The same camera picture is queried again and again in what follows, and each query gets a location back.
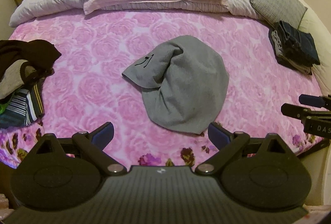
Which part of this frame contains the cream padded headboard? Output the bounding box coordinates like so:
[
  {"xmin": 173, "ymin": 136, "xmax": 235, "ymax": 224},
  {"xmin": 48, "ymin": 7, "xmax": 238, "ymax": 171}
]
[{"xmin": 299, "ymin": 0, "xmax": 331, "ymax": 95}]

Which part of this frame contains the dark brown garment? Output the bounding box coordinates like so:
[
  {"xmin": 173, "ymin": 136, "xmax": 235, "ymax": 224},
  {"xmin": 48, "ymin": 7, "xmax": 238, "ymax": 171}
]
[{"xmin": 1, "ymin": 39, "xmax": 62, "ymax": 78}]

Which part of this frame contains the grey folded garment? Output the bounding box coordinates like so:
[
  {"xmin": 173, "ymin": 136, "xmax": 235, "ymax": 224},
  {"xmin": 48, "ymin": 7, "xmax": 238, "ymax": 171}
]
[{"xmin": 268, "ymin": 30, "xmax": 313, "ymax": 75}]

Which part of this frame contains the striped garment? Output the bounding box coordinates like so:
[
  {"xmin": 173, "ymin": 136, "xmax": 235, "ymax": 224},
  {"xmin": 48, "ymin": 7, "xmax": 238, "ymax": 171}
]
[{"xmin": 1, "ymin": 79, "xmax": 44, "ymax": 129}]

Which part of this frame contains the grey garment in pile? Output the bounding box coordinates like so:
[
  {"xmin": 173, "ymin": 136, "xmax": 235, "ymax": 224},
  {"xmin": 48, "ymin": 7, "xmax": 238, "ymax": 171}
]
[{"xmin": 0, "ymin": 59, "xmax": 38, "ymax": 99}]

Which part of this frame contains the dark navy folded garment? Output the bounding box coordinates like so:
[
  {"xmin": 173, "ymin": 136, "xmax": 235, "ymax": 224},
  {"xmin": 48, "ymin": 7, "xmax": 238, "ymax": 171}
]
[{"xmin": 271, "ymin": 21, "xmax": 320, "ymax": 68}]

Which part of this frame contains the grey T-shirt black print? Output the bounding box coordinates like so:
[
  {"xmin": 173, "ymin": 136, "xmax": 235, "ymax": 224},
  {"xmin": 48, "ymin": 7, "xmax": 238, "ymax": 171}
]
[{"xmin": 122, "ymin": 35, "xmax": 229, "ymax": 134}]

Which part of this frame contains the grey woven cushion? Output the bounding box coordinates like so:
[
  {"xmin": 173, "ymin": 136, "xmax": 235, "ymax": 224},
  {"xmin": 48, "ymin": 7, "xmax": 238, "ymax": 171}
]
[{"xmin": 250, "ymin": 0, "xmax": 307, "ymax": 29}]

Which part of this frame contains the white striped duvet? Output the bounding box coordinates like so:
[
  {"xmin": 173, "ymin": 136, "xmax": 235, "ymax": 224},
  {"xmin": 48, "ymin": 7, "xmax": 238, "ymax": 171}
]
[{"xmin": 9, "ymin": 0, "xmax": 261, "ymax": 27}]

